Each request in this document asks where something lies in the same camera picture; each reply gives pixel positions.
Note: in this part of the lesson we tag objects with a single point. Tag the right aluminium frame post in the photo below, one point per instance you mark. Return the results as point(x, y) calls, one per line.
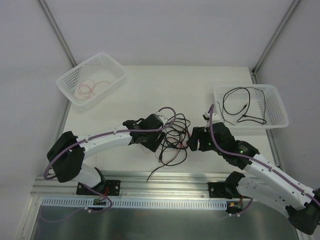
point(276, 34)

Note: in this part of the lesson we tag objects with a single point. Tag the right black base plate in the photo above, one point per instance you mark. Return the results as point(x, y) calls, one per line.
point(222, 190)

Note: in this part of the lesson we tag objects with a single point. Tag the aluminium frame post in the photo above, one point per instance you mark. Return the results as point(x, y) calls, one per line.
point(57, 32)
point(276, 34)

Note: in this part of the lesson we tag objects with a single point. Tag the left white plastic basket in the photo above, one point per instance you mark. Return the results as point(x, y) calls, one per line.
point(91, 81)

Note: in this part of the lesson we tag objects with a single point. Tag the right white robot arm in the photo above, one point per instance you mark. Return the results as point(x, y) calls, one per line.
point(258, 178)

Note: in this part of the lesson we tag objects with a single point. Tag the white slotted cable duct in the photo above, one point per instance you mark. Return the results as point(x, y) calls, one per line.
point(134, 203)

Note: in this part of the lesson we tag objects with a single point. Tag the right white plastic basket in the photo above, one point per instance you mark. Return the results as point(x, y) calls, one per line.
point(250, 106)

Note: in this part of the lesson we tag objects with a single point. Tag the left aluminium frame post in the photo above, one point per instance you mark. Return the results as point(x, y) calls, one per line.
point(57, 32)

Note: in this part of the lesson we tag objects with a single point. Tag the white plastic basket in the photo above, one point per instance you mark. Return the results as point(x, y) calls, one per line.
point(250, 106)
point(91, 81)

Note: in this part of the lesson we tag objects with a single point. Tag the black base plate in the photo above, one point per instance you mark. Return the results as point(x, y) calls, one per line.
point(222, 190)
point(112, 186)

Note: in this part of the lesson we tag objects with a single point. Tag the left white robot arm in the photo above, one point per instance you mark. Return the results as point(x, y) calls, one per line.
point(68, 153)

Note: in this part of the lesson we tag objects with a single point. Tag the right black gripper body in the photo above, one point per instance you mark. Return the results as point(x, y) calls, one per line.
point(195, 139)

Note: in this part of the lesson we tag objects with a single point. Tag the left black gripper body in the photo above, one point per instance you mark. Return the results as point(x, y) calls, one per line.
point(152, 144)

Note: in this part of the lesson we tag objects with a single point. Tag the aluminium mounting rail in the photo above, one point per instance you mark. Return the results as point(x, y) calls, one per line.
point(137, 185)

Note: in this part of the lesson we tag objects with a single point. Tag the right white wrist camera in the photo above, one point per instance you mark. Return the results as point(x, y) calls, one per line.
point(213, 119)

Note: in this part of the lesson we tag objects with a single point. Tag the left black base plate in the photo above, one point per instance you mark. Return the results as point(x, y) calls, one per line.
point(112, 186)

